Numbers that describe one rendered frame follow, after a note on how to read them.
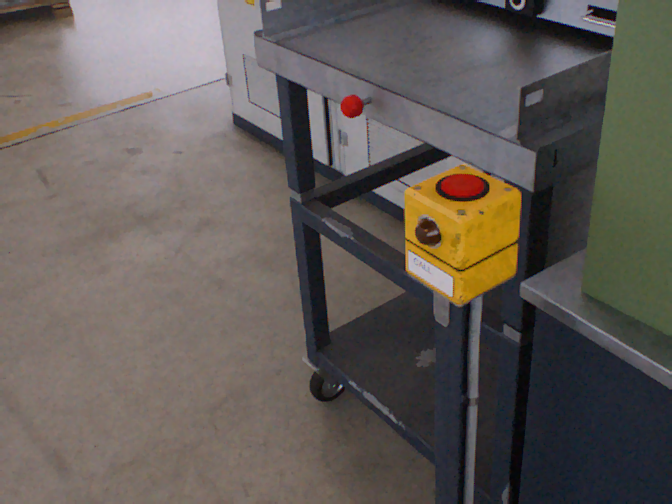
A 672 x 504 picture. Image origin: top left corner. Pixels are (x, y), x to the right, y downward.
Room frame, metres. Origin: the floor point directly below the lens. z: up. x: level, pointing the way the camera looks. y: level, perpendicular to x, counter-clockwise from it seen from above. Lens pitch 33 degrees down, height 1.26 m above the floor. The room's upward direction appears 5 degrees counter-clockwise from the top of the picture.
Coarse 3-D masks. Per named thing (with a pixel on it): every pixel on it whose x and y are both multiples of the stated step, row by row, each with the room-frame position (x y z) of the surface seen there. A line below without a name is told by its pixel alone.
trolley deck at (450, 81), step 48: (432, 0) 1.43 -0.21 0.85; (288, 48) 1.23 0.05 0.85; (336, 48) 1.22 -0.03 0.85; (384, 48) 1.20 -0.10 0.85; (432, 48) 1.18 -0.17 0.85; (480, 48) 1.16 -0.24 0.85; (528, 48) 1.15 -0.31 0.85; (576, 48) 1.13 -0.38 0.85; (336, 96) 1.13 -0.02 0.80; (384, 96) 1.04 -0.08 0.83; (432, 96) 0.99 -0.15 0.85; (480, 96) 0.98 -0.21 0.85; (528, 96) 0.97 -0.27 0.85; (432, 144) 0.96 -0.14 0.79; (480, 144) 0.88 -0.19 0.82; (528, 144) 0.83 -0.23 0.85; (576, 144) 0.85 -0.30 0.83
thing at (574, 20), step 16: (480, 0) 1.33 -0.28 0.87; (496, 0) 1.30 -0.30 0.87; (544, 0) 1.22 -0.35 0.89; (560, 0) 1.20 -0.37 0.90; (576, 0) 1.17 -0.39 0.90; (592, 0) 1.15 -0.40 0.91; (608, 0) 1.13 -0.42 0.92; (544, 16) 1.22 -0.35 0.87; (560, 16) 1.19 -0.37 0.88; (576, 16) 1.17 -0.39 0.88; (592, 16) 1.15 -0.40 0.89; (608, 16) 1.12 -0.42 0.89; (608, 32) 1.12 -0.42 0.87
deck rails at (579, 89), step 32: (288, 0) 1.32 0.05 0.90; (320, 0) 1.36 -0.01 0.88; (352, 0) 1.40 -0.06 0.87; (384, 0) 1.44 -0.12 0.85; (288, 32) 1.30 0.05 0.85; (576, 64) 0.89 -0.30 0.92; (608, 64) 0.93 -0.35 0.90; (544, 96) 0.86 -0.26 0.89; (576, 96) 0.89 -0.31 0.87; (512, 128) 0.87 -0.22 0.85; (544, 128) 0.86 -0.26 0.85
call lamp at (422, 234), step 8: (424, 216) 0.63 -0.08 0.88; (424, 224) 0.62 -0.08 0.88; (432, 224) 0.61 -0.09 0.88; (416, 232) 0.62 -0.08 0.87; (424, 232) 0.61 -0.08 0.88; (432, 232) 0.61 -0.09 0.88; (440, 232) 0.61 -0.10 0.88; (424, 240) 0.61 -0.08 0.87; (432, 240) 0.61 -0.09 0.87; (440, 240) 0.61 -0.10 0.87
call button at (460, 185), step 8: (456, 176) 0.66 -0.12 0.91; (464, 176) 0.66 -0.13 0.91; (472, 176) 0.65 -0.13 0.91; (448, 184) 0.64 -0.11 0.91; (456, 184) 0.64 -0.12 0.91; (464, 184) 0.64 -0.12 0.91; (472, 184) 0.64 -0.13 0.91; (480, 184) 0.64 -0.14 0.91; (448, 192) 0.63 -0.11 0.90; (456, 192) 0.63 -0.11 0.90; (464, 192) 0.63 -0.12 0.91; (472, 192) 0.63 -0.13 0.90
